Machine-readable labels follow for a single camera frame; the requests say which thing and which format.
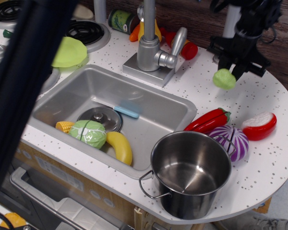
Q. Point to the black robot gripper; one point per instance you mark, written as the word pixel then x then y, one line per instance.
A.
pixel 241 50

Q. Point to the green toy broccoli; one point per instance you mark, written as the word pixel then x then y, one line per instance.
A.
pixel 224 79

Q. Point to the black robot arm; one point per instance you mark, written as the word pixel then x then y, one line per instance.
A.
pixel 23 71

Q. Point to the stainless steel pot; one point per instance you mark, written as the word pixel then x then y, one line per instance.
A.
pixel 189 169

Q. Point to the steel pot lid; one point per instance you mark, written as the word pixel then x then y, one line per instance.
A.
pixel 109 118

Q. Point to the red toy ketchup bottle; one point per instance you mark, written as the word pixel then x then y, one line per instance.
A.
pixel 189 50

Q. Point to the grey support pole right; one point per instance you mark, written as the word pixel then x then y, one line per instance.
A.
pixel 233 16

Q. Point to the grey support pole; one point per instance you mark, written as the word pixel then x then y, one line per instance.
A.
pixel 100 11
pixel 233 16

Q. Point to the red toy chili pepper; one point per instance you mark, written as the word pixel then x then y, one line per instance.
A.
pixel 209 121

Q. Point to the red white toy radish slice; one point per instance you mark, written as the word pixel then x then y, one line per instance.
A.
pixel 260 126

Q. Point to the purple toy onion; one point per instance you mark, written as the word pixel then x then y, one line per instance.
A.
pixel 234 141

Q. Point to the silver toy faucet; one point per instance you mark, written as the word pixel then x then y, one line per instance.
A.
pixel 151 63

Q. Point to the silver toy sink basin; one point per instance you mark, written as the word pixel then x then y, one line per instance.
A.
pixel 159 113

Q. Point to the yellow toy pear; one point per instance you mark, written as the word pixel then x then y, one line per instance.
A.
pixel 157 31

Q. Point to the small orange toy carrot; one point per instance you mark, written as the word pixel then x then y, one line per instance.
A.
pixel 134 34

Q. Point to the green toy food can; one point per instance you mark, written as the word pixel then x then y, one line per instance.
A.
pixel 123 21

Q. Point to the light blue toy piece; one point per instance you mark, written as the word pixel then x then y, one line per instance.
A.
pixel 126 111

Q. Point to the yellow toy banana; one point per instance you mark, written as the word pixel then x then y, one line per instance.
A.
pixel 121 146

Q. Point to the grey support pole left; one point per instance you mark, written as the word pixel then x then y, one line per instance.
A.
pixel 100 11

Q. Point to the green toy cabbage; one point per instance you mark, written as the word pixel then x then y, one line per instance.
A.
pixel 89 132

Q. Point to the grey sneaker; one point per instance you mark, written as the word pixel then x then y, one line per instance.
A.
pixel 252 221

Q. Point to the cream toy bottle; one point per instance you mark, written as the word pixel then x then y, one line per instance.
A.
pixel 82 12

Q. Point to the light green toy plate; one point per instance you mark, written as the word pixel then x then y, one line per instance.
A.
pixel 71 52

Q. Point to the front left stove burner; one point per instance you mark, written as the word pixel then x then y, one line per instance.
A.
pixel 51 80

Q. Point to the yellow toy corn cob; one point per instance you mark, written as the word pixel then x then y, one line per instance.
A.
pixel 64 126

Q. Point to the toy oven door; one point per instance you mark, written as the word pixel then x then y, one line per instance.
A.
pixel 68 194

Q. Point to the back left stove burner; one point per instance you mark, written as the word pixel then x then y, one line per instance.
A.
pixel 9 13

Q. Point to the yellow object with black cable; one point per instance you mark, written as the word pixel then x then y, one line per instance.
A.
pixel 13 218

